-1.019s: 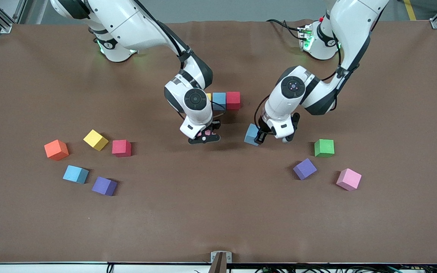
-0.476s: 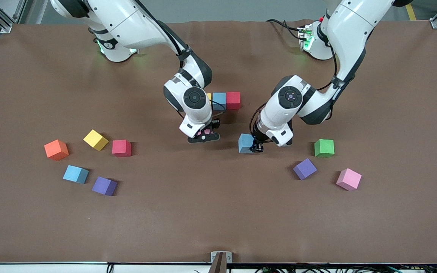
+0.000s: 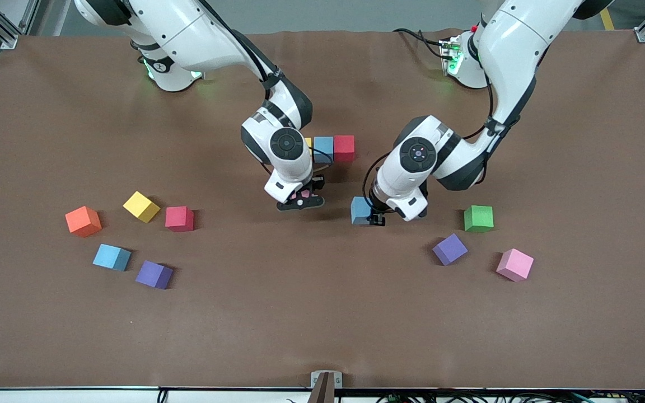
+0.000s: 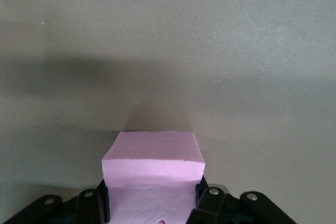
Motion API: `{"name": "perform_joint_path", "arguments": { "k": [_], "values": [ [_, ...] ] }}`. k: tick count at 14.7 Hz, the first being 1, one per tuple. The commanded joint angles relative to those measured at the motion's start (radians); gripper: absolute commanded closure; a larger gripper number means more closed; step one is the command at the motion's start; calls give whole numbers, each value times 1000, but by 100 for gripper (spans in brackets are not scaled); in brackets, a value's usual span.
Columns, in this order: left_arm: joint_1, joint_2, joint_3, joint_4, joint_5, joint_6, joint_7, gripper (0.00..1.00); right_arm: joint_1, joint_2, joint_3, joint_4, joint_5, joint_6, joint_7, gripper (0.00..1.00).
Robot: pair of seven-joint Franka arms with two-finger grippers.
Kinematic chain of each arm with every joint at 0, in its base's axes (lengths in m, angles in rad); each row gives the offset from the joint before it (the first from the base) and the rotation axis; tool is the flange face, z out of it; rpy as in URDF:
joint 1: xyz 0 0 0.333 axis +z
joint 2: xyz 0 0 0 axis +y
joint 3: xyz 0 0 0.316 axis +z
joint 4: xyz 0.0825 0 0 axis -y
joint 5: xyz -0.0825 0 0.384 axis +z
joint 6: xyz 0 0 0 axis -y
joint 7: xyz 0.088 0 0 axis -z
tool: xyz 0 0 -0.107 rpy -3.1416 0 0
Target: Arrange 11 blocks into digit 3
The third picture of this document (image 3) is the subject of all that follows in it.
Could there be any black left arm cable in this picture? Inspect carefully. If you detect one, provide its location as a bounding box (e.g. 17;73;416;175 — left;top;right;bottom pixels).
362;53;497;198

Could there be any white table edge rail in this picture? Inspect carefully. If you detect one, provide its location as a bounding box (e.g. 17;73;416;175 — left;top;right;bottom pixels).
0;386;645;403

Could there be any brown table mat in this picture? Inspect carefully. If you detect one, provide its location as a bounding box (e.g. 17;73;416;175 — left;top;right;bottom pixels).
0;28;645;391

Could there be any green foam cube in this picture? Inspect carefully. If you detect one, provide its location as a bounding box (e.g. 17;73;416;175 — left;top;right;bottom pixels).
464;205;494;233

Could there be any light blue foam cube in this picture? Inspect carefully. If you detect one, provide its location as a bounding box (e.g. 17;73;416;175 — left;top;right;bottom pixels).
350;196;375;226
92;243;132;272
313;136;335;164

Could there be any crimson foam cube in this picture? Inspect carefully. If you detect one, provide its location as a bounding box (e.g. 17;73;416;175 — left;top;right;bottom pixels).
165;206;195;233

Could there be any red foam cube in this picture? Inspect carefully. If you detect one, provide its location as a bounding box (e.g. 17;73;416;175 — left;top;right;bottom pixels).
333;135;356;163

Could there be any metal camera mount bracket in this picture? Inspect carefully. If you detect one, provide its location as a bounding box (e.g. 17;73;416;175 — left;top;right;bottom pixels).
309;371;343;403

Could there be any black left base cable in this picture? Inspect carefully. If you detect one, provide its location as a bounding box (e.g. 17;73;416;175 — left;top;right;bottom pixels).
393;27;451;60

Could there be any purple foam cube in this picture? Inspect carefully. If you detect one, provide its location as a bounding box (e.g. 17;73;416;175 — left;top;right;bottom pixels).
432;233;469;266
135;260;174;290

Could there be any orange foam cube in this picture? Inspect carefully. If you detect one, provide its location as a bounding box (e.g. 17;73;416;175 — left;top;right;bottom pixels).
65;205;103;238

